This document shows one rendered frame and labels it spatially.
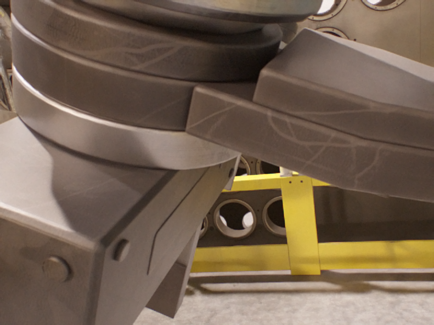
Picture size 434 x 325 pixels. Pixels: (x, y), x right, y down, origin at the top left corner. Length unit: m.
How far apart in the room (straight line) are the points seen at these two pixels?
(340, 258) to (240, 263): 0.37
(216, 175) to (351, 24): 2.23
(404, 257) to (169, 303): 1.54
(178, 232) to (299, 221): 1.56
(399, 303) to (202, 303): 0.66
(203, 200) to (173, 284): 0.10
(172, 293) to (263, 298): 1.42
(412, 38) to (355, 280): 1.21
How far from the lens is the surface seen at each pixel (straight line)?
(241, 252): 1.79
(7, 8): 2.80
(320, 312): 1.61
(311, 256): 1.77
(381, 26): 2.40
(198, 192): 0.16
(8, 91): 1.95
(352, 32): 2.39
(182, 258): 0.26
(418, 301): 1.68
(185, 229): 0.16
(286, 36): 0.52
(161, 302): 0.29
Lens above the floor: 0.90
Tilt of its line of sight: 15 degrees down
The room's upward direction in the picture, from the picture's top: 8 degrees counter-clockwise
